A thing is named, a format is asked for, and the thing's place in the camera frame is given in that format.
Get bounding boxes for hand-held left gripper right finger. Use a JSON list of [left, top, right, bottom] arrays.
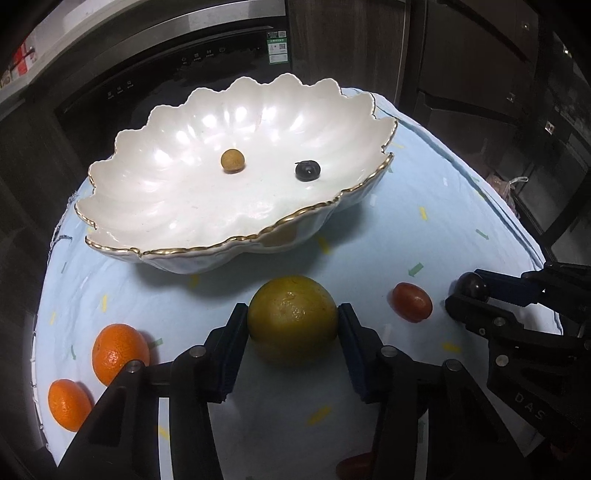
[[338, 303, 532, 480]]

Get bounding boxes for red white box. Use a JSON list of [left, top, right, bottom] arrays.
[[13, 39, 38, 77]]

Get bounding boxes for light blue patterned tablecloth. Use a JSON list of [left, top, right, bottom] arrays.
[[30, 88, 566, 480]]

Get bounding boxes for dark red cherry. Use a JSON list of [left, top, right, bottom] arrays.
[[335, 452, 376, 480]]

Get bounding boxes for yellow-green citrus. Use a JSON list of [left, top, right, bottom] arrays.
[[247, 275, 340, 366]]

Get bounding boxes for black built-in dishwasher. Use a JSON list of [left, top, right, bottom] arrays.
[[54, 16, 291, 137]]

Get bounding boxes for green white label sticker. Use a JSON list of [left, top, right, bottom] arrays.
[[267, 28, 289, 65]]

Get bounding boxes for dark cabinet with metal handles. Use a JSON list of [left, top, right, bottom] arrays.
[[413, 0, 591, 264]]

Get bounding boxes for plastic bag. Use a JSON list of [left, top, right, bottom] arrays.
[[489, 173, 529, 208]]

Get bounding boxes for tan longan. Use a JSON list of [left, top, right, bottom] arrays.
[[220, 148, 246, 174]]

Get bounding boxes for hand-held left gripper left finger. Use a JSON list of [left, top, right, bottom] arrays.
[[58, 302, 250, 480]]

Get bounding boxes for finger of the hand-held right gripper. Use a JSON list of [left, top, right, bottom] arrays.
[[475, 269, 557, 306], [445, 295, 576, 345]]

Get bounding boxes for dark blueberry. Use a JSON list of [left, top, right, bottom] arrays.
[[295, 160, 321, 182]]

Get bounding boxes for white shell-shaped bowl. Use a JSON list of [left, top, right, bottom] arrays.
[[74, 74, 399, 276]]

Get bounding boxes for small orange mandarin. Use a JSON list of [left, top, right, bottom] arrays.
[[47, 379, 93, 433]]

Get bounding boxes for red cherry tomato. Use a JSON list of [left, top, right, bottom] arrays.
[[392, 282, 434, 324]]

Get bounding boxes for dark wood cabinet door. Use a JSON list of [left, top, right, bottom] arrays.
[[287, 0, 413, 112]]

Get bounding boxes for large orange mandarin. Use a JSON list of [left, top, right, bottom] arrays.
[[91, 323, 151, 387]]

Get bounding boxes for dark round grape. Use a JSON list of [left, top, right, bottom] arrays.
[[455, 272, 489, 303]]

